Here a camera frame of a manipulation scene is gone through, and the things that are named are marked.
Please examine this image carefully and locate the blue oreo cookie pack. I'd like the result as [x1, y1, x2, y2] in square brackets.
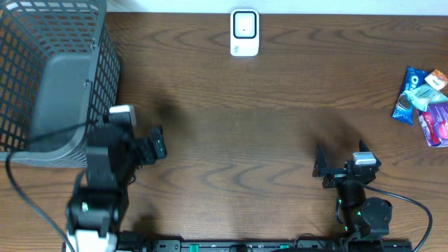
[391, 67, 429, 126]

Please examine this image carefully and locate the red purple liner packet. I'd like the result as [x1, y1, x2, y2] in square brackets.
[417, 102, 448, 148]

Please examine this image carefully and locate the mint green wipes packet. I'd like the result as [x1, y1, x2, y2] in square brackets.
[404, 84, 447, 112]

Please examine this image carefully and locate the orange snack packet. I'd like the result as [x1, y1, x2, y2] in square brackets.
[424, 69, 448, 91]

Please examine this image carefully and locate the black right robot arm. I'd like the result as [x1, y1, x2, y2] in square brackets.
[312, 141, 393, 240]

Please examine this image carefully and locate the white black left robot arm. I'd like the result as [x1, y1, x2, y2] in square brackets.
[66, 123, 167, 252]

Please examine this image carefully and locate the white barcode scanner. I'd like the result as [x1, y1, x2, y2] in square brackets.
[230, 9, 260, 57]

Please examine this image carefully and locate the dark grey plastic mesh basket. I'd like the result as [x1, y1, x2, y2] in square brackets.
[1, 0, 121, 167]

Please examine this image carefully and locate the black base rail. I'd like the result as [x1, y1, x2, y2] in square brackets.
[116, 239, 412, 252]

